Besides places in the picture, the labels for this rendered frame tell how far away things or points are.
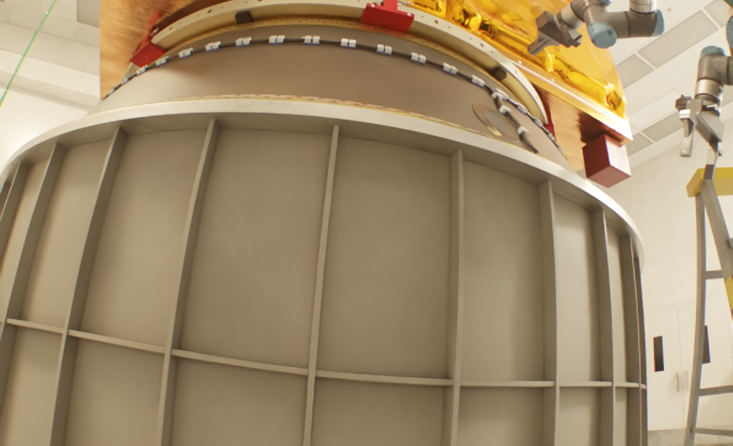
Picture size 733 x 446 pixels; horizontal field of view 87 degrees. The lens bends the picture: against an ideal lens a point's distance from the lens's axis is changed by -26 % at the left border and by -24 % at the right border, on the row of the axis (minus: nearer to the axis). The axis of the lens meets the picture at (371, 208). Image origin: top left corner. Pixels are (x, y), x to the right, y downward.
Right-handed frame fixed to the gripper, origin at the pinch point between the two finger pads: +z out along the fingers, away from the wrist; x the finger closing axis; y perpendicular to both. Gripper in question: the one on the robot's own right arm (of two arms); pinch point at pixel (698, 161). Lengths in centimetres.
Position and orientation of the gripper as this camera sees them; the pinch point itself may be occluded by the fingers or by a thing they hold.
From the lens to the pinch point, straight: 123.1
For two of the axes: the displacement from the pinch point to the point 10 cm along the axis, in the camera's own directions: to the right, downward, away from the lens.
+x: 8.5, 3.7, 3.8
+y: 3.9, 0.5, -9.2
